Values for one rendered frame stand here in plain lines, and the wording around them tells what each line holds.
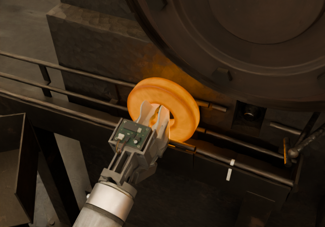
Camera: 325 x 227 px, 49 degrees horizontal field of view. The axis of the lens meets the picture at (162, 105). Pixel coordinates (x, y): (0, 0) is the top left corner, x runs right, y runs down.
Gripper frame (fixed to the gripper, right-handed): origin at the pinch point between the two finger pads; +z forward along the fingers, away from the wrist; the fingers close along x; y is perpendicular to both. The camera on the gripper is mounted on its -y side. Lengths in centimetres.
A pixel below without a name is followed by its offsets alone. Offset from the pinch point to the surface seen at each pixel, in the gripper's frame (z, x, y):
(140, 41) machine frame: 7.9, 7.3, 8.8
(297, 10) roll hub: -4.5, -21.2, 36.2
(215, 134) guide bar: 0.4, -11.4, -6.6
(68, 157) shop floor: 2, 57, -78
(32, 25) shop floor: 78, 141, -97
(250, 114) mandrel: 5.9, -17.0, -3.4
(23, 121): -13.5, 26.8, -0.4
